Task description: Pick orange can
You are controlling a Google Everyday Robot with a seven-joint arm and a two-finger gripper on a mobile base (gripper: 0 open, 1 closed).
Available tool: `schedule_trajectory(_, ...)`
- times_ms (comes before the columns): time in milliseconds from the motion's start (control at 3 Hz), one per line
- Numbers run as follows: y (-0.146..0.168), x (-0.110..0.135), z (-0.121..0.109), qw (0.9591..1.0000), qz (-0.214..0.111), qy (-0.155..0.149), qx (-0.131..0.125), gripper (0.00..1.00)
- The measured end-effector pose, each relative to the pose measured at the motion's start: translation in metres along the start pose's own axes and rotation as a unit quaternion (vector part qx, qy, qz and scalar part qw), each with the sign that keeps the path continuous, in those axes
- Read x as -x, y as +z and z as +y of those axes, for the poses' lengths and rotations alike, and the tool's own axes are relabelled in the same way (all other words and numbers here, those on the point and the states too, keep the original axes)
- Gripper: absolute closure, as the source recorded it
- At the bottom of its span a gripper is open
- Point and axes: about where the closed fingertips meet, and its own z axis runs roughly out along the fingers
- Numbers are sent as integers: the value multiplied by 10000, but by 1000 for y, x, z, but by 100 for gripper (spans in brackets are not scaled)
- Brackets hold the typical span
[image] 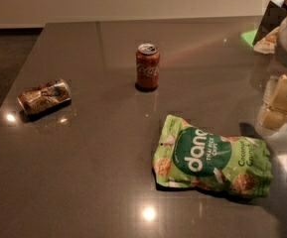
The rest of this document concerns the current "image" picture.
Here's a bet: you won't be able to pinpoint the dark box on counter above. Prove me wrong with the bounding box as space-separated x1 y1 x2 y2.
252 0 287 45

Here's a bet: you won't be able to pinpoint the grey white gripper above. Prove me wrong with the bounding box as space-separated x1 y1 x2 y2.
257 17 287 131

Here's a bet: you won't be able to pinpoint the pale snack packet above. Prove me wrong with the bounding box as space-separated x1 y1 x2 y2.
253 27 279 55

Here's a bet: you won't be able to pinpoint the orange can sideways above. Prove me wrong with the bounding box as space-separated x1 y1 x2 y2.
17 78 72 116

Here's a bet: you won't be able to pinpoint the green rice chips bag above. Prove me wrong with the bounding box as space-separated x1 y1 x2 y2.
153 115 272 198

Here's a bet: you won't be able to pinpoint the red Coca-Cola can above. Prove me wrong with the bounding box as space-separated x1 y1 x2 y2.
135 43 160 92

